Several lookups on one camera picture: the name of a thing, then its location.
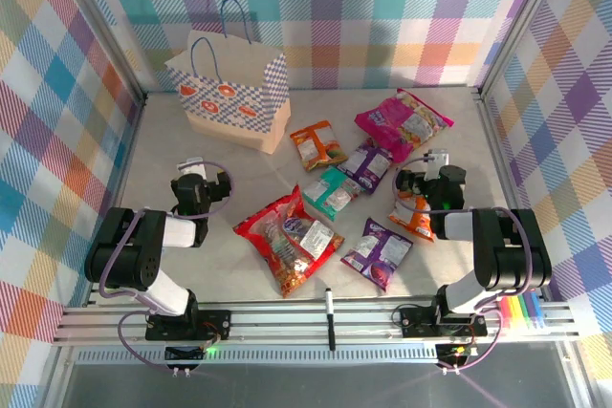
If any aluminium mounting rail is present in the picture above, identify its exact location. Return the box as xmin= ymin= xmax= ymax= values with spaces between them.
xmin=52 ymin=300 xmax=582 ymax=347

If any purple snack bag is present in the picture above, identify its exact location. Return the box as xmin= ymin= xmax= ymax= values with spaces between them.
xmin=339 ymin=216 xmax=415 ymax=292
xmin=337 ymin=137 xmax=396 ymax=197

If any black marker pen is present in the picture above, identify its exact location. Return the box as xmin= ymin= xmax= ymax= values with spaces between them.
xmin=324 ymin=287 xmax=337 ymax=352

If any teal snack bag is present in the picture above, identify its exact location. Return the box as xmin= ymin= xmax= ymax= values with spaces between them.
xmin=299 ymin=164 xmax=365 ymax=223

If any purple cable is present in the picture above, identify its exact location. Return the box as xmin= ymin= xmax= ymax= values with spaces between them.
xmin=98 ymin=159 xmax=236 ymax=376
xmin=392 ymin=153 xmax=536 ymax=376

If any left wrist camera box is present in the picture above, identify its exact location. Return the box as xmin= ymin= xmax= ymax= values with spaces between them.
xmin=177 ymin=155 xmax=207 ymax=179

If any blue checked paper bag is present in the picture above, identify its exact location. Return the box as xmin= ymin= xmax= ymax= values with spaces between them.
xmin=164 ymin=0 xmax=293 ymax=156

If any aluminium frame post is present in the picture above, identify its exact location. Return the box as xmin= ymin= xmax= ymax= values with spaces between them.
xmin=476 ymin=0 xmax=575 ymax=99
xmin=52 ymin=0 xmax=149 ymax=111

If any small controller board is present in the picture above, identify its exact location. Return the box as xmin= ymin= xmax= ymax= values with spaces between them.
xmin=164 ymin=344 xmax=214 ymax=362
xmin=437 ymin=343 xmax=479 ymax=361

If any orange snack bag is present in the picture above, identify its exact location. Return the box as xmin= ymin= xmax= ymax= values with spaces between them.
xmin=290 ymin=119 xmax=349 ymax=173
xmin=386 ymin=187 xmax=437 ymax=243

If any large pink snack bag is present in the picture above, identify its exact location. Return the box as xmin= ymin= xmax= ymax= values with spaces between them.
xmin=353 ymin=87 xmax=454 ymax=164

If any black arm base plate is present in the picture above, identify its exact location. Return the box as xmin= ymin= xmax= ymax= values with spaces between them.
xmin=144 ymin=310 xmax=233 ymax=342
xmin=399 ymin=305 xmax=489 ymax=338

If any coloured marker pack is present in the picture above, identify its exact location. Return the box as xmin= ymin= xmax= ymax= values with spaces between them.
xmin=496 ymin=295 xmax=546 ymax=333

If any large red snack bag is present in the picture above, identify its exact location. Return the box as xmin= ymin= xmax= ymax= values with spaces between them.
xmin=232 ymin=183 xmax=346 ymax=299

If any grey slotted cable duct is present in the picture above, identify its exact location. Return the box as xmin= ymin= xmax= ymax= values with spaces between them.
xmin=74 ymin=348 xmax=444 ymax=365

